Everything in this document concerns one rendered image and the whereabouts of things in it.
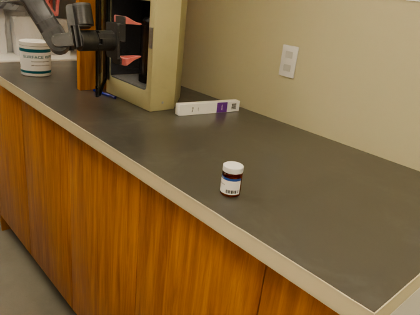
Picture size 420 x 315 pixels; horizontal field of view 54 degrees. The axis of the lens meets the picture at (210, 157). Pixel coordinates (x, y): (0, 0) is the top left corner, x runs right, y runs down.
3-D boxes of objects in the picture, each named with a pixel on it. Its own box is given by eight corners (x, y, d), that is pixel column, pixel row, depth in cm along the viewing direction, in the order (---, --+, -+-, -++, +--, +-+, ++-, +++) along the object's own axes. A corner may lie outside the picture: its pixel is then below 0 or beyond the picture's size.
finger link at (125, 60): (146, 41, 126) (119, 41, 120) (145, 65, 129) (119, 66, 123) (134, 39, 131) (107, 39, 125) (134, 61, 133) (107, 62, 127)
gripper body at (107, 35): (122, 23, 119) (99, 22, 115) (122, 59, 123) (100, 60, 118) (111, 21, 124) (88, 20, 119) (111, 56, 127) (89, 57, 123)
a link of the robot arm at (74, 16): (54, 52, 119) (52, 47, 111) (47, 10, 118) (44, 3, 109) (97, 48, 122) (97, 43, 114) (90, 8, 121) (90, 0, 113)
